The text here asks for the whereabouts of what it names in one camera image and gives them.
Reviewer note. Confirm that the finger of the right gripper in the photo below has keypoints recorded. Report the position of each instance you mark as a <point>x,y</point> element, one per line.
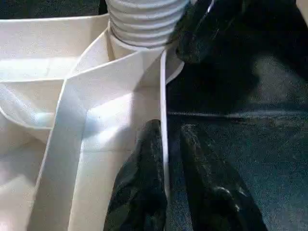
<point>204,31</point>

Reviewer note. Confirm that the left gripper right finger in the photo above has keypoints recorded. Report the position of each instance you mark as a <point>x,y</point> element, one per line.
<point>211,192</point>

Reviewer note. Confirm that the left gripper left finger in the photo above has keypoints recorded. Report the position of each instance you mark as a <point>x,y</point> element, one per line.
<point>144,180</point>

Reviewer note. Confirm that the white plastic table leg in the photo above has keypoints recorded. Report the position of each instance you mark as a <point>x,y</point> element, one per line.
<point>144,21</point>

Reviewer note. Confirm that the white plastic table top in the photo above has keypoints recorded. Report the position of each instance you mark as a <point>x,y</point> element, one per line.
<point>48,72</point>

